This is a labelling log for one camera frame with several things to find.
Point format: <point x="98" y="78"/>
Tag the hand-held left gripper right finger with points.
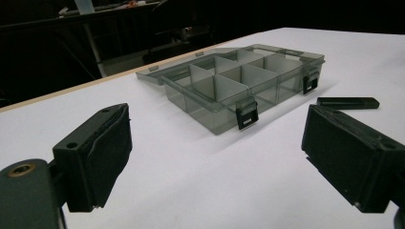
<point x="353" y="159"/>

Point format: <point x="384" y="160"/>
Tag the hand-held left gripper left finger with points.
<point x="95" y="159"/>

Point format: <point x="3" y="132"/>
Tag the black bar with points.
<point x="347" y="103"/>

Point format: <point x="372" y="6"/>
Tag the clear grey compartment storage box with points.
<point x="229" y="92"/>

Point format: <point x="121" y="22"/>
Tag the white metal stand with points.
<point x="94" y="41"/>

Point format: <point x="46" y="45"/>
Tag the dark shelf with clutter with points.
<point x="79" y="35"/>

